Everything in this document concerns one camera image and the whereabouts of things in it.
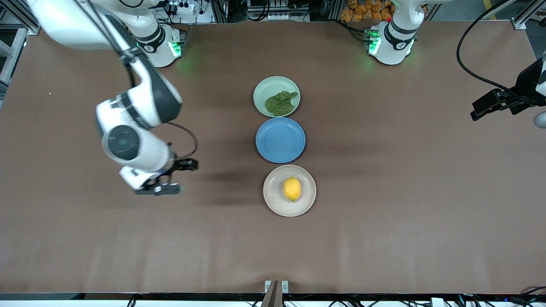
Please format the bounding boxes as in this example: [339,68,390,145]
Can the white equipment box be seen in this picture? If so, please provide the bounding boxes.
[247,0,299,22]

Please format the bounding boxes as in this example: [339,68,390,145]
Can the light green plate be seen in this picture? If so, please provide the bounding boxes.
[253,76,301,118]

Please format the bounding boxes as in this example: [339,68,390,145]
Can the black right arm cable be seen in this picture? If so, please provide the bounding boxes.
[75,0,199,162]

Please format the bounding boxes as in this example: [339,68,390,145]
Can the bag of orange fruit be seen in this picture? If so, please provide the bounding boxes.
[340,0,395,23]

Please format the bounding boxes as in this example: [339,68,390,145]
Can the green lettuce leaf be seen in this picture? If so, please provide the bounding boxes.
[264,90,299,117]

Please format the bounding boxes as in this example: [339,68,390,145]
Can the blue plate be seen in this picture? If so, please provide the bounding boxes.
[256,117,306,164]

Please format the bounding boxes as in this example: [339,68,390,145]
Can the brown table cover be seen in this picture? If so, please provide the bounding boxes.
[0,19,546,295]

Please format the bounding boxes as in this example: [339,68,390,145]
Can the beige plate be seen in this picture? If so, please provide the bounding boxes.
[263,165,317,217]

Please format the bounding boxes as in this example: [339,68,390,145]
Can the aluminium frame profile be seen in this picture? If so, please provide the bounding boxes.
[0,28,26,98]
[512,0,546,30]
[2,0,41,35]

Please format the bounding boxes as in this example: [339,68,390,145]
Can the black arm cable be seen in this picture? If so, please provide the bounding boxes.
[456,0,519,96]
[75,0,199,162]

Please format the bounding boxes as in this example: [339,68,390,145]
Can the silver metal mounting bracket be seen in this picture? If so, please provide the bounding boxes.
[264,280,289,294]

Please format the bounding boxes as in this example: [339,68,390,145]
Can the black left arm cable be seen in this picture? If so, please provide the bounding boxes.
[456,0,519,96]

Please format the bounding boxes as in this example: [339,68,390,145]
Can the white power strip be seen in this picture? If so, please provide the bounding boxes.
[168,0,196,15]

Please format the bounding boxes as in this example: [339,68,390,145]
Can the yellow lemon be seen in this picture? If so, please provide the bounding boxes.
[283,177,302,203]

